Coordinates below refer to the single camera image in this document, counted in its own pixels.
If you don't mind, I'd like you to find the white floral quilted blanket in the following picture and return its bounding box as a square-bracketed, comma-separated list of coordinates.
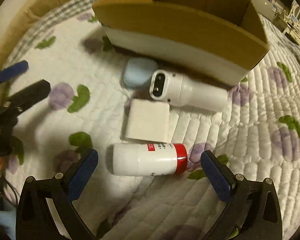
[5, 11, 300, 239]

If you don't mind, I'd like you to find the yellow pillow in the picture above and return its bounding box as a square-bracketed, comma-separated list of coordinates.
[0, 0, 94, 73]

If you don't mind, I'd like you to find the white bottle red cap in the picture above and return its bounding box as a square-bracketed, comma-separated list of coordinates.
[113, 143, 187, 177]

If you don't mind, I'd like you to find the light blue earbud case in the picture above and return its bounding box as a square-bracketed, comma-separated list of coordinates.
[123, 57, 158, 88]

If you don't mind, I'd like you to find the white square box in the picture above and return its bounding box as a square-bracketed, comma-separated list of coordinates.
[125, 99, 170, 142]

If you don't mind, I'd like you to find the white cylindrical shaver device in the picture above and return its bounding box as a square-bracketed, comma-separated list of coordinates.
[149, 69, 228, 112]

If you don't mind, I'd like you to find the brown cardboard box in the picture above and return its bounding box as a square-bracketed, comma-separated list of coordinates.
[93, 0, 269, 87]

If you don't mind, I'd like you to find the white dressing table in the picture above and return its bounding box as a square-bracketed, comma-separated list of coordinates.
[272, 0, 300, 46]

